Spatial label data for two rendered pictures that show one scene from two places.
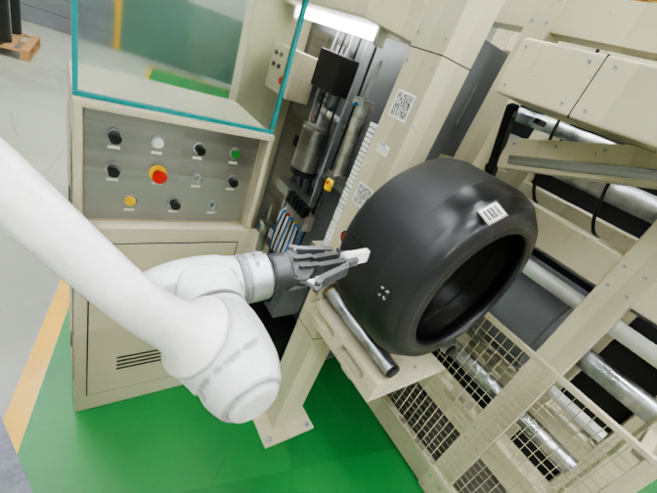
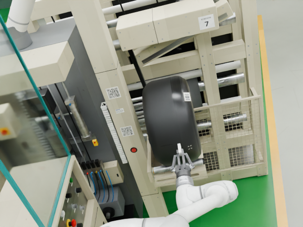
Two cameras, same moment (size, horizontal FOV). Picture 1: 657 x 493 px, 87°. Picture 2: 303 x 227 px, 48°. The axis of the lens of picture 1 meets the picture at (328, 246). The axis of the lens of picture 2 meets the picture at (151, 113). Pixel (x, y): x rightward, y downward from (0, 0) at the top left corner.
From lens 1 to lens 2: 1.33 m
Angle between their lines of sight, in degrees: 33
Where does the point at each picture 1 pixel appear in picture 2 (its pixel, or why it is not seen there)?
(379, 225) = (167, 133)
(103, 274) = (213, 200)
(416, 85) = (113, 83)
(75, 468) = not seen: outside the picture
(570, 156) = (162, 46)
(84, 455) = not seen: outside the picture
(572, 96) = (153, 37)
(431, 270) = (194, 127)
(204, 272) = (190, 192)
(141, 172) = not seen: outside the picture
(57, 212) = (200, 202)
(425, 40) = (102, 68)
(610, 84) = (162, 28)
